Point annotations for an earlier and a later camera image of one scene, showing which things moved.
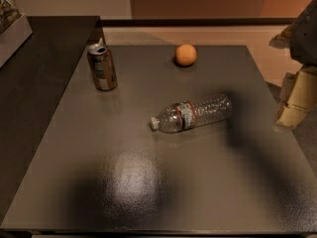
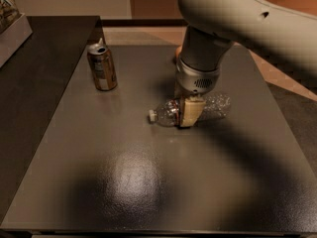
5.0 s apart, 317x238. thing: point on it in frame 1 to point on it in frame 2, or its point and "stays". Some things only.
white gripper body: [305, 40] to [195, 80]
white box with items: [14, 25] stays
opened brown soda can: [102, 66] stays
